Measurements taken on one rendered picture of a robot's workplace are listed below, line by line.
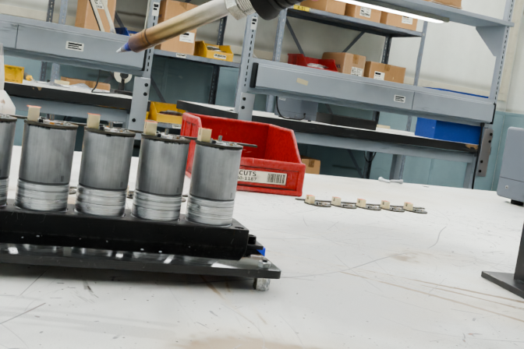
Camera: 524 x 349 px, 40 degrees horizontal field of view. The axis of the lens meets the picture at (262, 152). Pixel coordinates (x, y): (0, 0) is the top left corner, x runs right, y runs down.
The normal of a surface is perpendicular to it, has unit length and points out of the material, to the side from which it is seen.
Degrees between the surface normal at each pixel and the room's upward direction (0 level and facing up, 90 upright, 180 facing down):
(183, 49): 90
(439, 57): 90
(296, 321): 0
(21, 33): 90
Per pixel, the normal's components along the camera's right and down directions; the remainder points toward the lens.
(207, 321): 0.15, -0.99
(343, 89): 0.44, 0.14
